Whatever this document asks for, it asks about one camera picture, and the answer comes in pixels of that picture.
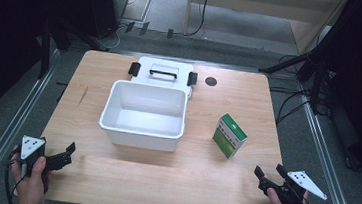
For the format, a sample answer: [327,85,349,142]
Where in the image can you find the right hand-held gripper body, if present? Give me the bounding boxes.
[263,167,331,204]

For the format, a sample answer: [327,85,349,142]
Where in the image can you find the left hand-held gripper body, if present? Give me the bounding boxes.
[17,134,58,180]

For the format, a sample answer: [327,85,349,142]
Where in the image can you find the green and white carton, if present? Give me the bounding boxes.
[210,111,251,161]

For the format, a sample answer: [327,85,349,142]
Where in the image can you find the white plastic storage box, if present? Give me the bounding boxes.
[96,77,191,154]

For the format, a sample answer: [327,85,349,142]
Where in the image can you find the person's left hand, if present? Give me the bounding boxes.
[5,145,55,204]

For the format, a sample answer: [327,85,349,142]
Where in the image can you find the black metal stand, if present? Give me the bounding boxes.
[35,12,110,86]

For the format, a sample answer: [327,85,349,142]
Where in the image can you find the black round table grommet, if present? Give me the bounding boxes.
[204,76,218,87]

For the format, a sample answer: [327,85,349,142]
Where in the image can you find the black tripod stand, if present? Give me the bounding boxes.
[254,43,330,115]

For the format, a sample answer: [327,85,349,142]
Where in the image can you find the black computer tower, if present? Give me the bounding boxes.
[80,0,131,42]

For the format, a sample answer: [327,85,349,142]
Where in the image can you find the light wooden furniture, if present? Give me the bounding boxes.
[182,0,349,59]

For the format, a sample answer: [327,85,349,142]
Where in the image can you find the metal floor rail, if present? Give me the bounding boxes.
[287,81,362,204]
[0,43,63,204]

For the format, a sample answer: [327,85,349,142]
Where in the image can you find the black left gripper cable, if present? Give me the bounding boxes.
[0,146,28,204]

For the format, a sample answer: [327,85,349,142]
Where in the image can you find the black floor cables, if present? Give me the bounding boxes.
[265,53,338,131]

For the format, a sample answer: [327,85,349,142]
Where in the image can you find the white lid with black handle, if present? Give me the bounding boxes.
[126,55,201,101]

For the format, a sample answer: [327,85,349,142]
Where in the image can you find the black hanging cable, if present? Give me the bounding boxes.
[187,0,211,39]

